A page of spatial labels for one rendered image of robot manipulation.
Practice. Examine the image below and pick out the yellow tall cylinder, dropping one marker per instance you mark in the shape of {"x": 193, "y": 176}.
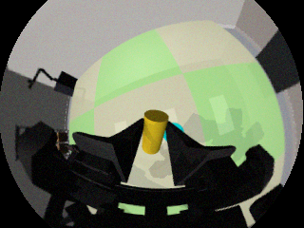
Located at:
{"x": 154, "y": 126}

